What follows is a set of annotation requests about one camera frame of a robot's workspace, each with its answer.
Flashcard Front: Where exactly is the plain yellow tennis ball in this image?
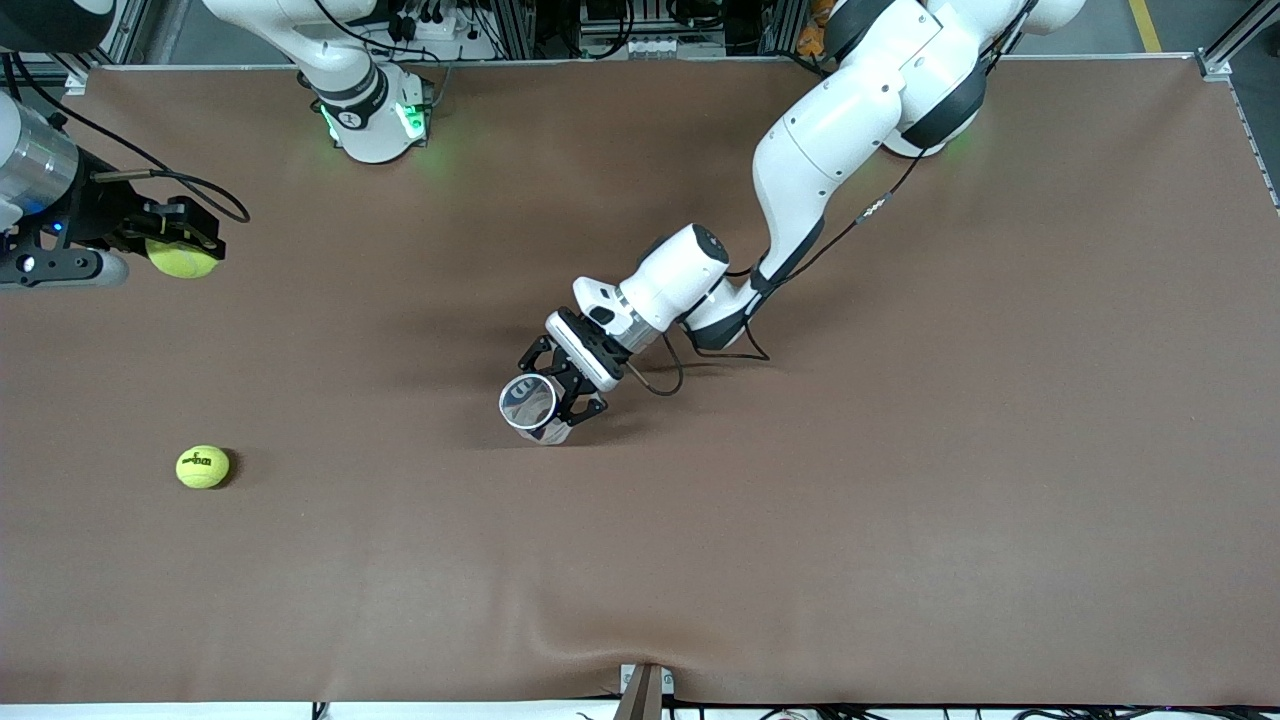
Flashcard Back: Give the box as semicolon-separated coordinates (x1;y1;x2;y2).
144;236;220;280

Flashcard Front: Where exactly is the clear tennis ball can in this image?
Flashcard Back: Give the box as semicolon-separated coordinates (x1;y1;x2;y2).
498;372;576;447

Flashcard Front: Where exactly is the yellow tennis ball black print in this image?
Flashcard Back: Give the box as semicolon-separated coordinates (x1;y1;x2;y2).
176;445;231;491

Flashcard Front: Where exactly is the white power strip with plugs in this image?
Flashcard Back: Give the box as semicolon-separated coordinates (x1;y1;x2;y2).
388;0;483;46

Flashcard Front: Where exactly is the brown table mat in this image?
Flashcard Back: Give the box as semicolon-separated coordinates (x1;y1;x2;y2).
0;57;1280;707

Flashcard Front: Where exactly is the black electronics box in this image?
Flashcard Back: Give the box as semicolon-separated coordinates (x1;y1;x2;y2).
580;0;726;37

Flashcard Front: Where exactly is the bag of orange items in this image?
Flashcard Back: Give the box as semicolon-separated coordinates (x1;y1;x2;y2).
797;0;837;57

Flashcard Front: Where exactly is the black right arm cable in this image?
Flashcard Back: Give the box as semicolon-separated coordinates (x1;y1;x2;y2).
0;50;251;224

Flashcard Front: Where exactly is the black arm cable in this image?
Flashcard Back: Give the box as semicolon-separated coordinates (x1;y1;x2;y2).
0;50;251;224
622;0;1036;397

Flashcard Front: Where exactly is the aluminium frame profile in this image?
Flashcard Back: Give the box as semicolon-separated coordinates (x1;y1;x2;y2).
60;0;151;83
760;0;807;57
1195;0;1280;81
490;0;537;59

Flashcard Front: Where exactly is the grey metal post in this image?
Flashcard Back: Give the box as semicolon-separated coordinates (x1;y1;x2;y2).
614;663;677;720

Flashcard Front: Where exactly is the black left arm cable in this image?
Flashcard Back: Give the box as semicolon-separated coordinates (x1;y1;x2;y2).
622;0;1036;397

